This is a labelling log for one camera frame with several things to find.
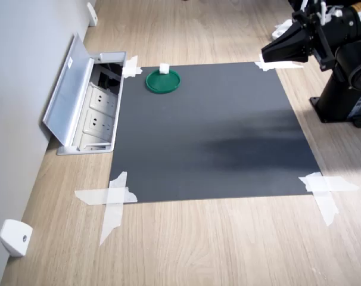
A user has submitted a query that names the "white power socket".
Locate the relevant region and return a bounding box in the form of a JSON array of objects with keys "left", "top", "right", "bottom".
[
  {"left": 83, "top": 109, "right": 115, "bottom": 135},
  {"left": 89, "top": 85, "right": 118, "bottom": 113}
]

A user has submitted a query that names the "silver cable duct flap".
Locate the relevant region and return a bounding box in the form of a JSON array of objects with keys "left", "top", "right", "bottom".
[{"left": 42, "top": 32, "right": 95, "bottom": 147}]

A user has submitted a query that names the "grey partition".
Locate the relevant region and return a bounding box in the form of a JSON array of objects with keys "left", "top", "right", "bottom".
[{"left": 0, "top": 0, "right": 97, "bottom": 286}]

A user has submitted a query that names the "white tape strip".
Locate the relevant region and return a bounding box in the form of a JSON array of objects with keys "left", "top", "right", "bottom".
[
  {"left": 122, "top": 55, "right": 139, "bottom": 79},
  {"left": 99, "top": 171, "right": 129, "bottom": 247},
  {"left": 304, "top": 172, "right": 340, "bottom": 228},
  {"left": 74, "top": 187, "right": 138, "bottom": 206},
  {"left": 298, "top": 175, "right": 360, "bottom": 193},
  {"left": 259, "top": 53, "right": 273, "bottom": 72},
  {"left": 122, "top": 66, "right": 144, "bottom": 77},
  {"left": 254, "top": 61, "right": 305, "bottom": 71}
]

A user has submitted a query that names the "round green lid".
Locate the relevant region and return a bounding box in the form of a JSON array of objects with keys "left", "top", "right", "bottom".
[{"left": 145, "top": 69, "right": 182, "bottom": 95}]

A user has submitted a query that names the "dark grey mat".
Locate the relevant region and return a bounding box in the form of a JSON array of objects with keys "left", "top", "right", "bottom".
[{"left": 108, "top": 61, "right": 322, "bottom": 204}]

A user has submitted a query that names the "white wall bracket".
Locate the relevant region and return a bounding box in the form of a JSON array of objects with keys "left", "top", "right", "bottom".
[
  {"left": 86, "top": 2, "right": 98, "bottom": 28},
  {"left": 0, "top": 219, "right": 33, "bottom": 258}
]

